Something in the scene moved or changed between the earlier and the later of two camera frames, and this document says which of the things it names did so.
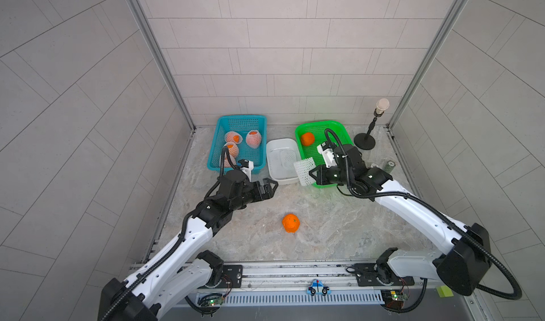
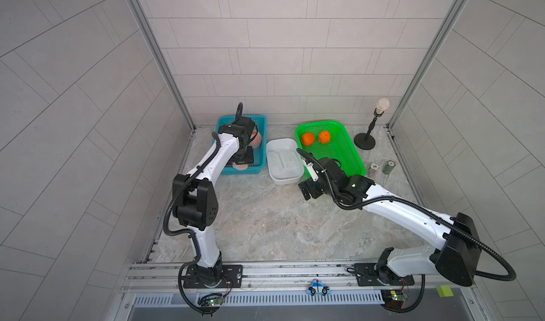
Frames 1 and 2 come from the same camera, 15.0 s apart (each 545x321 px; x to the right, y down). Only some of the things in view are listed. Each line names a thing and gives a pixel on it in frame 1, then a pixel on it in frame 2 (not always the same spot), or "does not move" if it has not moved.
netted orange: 307,138 does not move
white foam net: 288,159 to 274,162
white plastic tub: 281,154 does not move
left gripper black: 257,196 to 248,159
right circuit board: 394,299 does not move
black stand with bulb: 365,141 does not move
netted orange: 291,223 to 324,136
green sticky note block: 444,291 does not move
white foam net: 302,168 to 289,160
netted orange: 253,138 does not move
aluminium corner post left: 172,77 does not move
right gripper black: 321,178 to 310,184
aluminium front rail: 355,276 does not move
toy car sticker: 318,287 does not move
